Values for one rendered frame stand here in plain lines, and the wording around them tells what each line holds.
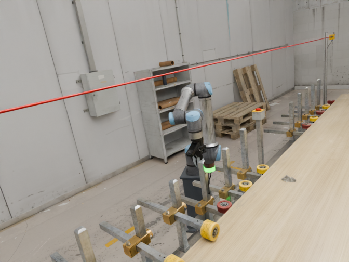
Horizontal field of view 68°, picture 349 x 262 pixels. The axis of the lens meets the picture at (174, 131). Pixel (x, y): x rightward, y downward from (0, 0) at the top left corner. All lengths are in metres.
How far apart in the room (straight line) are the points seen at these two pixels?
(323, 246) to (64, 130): 3.31
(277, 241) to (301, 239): 0.10
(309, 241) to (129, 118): 3.51
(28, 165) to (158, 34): 2.90
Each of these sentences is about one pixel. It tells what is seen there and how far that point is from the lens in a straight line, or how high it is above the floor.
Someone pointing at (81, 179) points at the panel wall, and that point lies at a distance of 4.08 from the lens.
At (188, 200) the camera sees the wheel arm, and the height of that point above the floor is 0.86.
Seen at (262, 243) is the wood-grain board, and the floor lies 0.90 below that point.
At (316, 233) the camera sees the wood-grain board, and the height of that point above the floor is 0.90.
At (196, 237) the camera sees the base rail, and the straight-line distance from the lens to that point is 1.61.
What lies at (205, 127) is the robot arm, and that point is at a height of 1.05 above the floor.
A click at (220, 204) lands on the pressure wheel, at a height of 0.90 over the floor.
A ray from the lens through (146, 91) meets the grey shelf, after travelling 4.17.
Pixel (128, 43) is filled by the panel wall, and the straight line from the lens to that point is 4.37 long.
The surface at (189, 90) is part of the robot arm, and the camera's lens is 2.21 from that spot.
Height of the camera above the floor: 1.71
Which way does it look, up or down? 16 degrees down
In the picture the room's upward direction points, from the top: 9 degrees counter-clockwise
